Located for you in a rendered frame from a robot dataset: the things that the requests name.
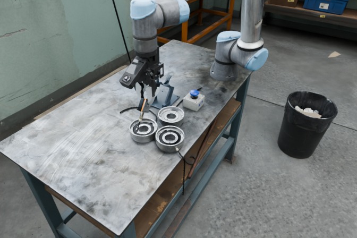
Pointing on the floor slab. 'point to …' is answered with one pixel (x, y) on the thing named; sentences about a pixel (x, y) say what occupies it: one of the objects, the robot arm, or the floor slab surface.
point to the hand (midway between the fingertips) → (145, 102)
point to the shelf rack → (351, 19)
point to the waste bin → (305, 123)
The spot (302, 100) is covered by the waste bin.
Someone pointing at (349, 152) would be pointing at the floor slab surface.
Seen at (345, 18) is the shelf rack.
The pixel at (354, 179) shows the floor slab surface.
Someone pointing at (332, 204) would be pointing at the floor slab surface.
